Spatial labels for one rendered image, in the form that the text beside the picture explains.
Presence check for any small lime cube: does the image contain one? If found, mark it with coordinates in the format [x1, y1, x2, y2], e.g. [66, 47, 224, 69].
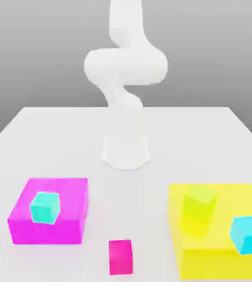
[181, 186, 218, 223]

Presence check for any small turquoise cube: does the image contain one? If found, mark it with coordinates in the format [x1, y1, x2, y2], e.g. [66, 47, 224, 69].
[30, 191, 61, 225]

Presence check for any small pink cube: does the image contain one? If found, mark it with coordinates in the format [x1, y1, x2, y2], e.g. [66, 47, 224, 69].
[108, 239, 134, 276]

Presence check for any small cyan cube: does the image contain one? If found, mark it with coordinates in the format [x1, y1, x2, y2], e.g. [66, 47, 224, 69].
[229, 215, 252, 256]

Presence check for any large magenta box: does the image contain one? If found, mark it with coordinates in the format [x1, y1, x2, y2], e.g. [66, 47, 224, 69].
[7, 177, 89, 245]

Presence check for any large yellow box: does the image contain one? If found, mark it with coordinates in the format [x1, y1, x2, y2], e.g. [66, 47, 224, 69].
[167, 183, 252, 280]

